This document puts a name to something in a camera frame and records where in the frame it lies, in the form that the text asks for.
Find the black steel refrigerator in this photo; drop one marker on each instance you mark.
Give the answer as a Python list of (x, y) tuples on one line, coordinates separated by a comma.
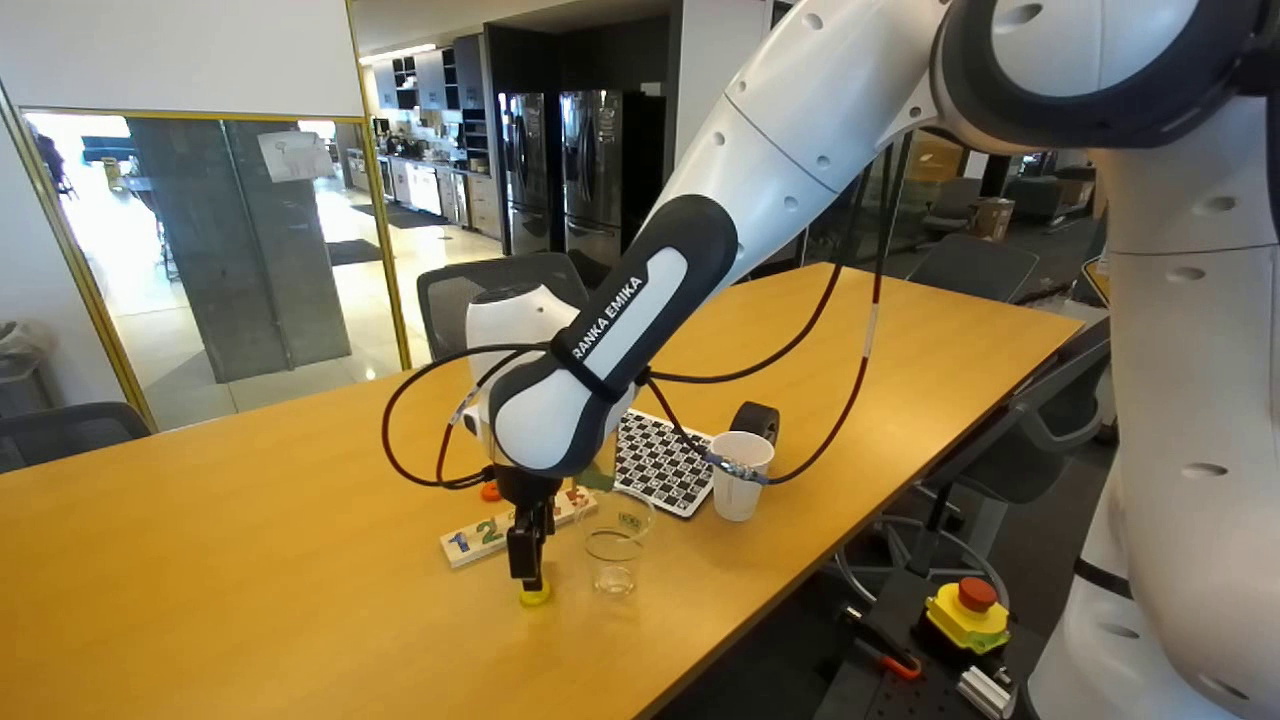
[(572, 163)]

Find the small grey box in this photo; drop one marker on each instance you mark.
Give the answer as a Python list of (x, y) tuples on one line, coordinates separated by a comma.
[(984, 691)]

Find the black white marker checkerboard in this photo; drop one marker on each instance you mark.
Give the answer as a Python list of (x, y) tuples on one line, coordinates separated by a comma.
[(664, 466)]

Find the yellow red emergency stop button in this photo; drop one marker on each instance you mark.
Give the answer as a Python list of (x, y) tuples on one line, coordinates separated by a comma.
[(970, 617)]

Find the white paper cup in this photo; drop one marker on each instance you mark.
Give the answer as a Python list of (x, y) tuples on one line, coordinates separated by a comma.
[(740, 478)]

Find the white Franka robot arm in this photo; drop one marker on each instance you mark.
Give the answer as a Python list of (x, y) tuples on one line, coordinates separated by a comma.
[(826, 93)]

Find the dark grey office chair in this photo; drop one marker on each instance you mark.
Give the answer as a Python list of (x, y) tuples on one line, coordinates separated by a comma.
[(64, 434), (1042, 425)]

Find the orange disc with hole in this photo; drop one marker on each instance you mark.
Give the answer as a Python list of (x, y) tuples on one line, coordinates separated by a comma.
[(489, 489)]

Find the wooden number puzzle board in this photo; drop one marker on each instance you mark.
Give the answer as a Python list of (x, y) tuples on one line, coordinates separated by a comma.
[(464, 542)]

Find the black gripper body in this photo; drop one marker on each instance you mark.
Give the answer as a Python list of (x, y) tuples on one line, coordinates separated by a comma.
[(531, 500)]

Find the black white toy wheel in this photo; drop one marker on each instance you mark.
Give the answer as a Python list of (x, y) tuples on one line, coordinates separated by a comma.
[(756, 418)]

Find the clear glass cup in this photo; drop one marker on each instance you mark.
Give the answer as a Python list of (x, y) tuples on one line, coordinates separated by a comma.
[(613, 560)]

